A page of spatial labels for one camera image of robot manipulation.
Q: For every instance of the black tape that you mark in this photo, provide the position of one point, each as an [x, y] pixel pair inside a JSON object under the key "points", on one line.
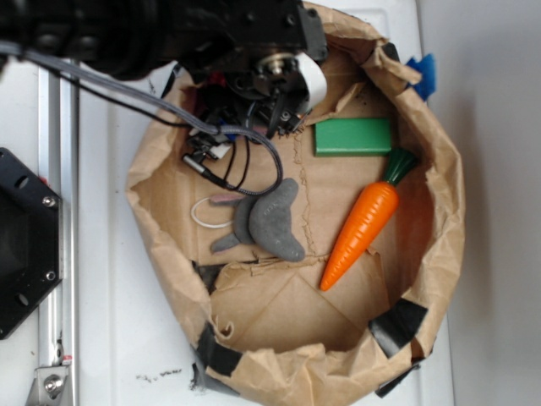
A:
{"points": [[219, 358], [396, 328]]}

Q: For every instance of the brown paper bag tray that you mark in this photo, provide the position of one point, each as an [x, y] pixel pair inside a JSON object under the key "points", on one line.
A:
{"points": [[302, 345]]}

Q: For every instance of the orange toy carrot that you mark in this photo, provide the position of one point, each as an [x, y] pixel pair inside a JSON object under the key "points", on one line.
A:
{"points": [[372, 210]]}

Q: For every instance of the black tape lower left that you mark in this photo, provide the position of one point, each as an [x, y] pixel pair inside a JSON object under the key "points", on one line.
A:
{"points": [[219, 358]]}

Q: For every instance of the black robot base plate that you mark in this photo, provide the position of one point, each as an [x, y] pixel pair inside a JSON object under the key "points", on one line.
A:
{"points": [[30, 242]]}

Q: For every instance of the blue tape piece right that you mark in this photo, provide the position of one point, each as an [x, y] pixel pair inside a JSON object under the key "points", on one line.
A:
{"points": [[426, 66]]}

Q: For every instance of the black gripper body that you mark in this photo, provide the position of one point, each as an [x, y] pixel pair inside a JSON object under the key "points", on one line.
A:
{"points": [[269, 53]]}

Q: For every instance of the green wooden block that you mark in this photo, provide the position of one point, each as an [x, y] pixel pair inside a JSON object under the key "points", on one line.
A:
{"points": [[352, 137]]}

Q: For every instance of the white plastic tray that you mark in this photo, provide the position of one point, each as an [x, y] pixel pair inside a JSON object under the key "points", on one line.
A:
{"points": [[131, 349]]}

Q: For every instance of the aluminium extrusion rail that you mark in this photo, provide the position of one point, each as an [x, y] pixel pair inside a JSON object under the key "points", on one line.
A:
{"points": [[58, 120]]}

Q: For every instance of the metal corner bracket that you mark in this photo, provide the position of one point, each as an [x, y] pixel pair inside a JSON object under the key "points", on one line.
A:
{"points": [[51, 386]]}

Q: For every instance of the black tape lower right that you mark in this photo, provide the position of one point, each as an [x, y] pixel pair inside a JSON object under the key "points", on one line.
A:
{"points": [[396, 328]]}

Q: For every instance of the grey plush toy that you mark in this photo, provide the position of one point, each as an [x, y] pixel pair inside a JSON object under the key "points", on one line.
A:
{"points": [[264, 221]]}

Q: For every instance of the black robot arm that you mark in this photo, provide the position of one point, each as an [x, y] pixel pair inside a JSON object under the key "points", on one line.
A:
{"points": [[123, 39]]}

